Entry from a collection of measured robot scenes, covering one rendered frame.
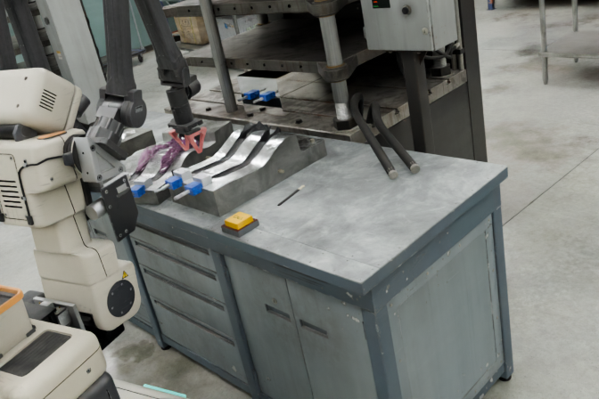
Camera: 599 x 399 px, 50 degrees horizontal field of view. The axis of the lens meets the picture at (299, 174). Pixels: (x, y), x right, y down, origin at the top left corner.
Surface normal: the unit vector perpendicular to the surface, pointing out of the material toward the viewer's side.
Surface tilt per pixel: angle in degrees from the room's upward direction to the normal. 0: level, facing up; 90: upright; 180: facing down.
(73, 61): 90
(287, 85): 90
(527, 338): 0
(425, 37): 90
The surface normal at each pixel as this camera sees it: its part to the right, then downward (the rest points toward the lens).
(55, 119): 0.87, 0.04
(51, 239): -0.49, 0.30
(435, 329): 0.70, 0.15
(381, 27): -0.69, 0.41
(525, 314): -0.18, -0.90
